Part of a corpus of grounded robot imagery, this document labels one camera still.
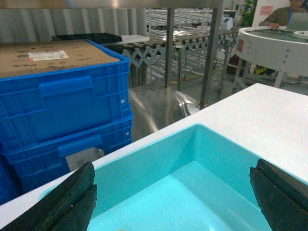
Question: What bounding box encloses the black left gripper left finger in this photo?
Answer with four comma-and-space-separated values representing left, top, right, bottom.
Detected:
1, 162, 97, 231

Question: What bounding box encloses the steel shelf frame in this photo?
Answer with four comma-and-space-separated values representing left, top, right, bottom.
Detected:
64, 0, 224, 108

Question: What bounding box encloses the blue crate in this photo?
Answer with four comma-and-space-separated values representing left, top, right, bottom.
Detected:
0, 40, 130, 142
0, 113, 133, 204

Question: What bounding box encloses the white round conveyor table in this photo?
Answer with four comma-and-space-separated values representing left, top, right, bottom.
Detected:
232, 26, 308, 92

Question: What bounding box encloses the blue crate lower right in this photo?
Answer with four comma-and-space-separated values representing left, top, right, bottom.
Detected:
0, 113, 133, 204

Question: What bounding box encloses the black plastic tray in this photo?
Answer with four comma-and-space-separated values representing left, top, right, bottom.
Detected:
52, 32, 122, 44

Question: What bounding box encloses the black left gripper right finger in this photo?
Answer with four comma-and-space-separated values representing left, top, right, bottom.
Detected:
249, 159, 308, 231

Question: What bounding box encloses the seated person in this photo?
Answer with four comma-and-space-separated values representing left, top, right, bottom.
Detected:
259, 0, 307, 30

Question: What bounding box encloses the teal plastic tray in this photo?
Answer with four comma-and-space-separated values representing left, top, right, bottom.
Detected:
39, 123, 308, 231

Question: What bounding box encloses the brown cardboard box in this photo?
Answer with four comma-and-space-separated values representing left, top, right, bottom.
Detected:
0, 40, 120, 78

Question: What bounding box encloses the expandable roller conveyor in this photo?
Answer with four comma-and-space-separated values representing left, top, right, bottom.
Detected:
115, 8, 244, 93

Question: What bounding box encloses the blue crate upper right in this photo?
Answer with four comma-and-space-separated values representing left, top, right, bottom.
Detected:
0, 40, 130, 142

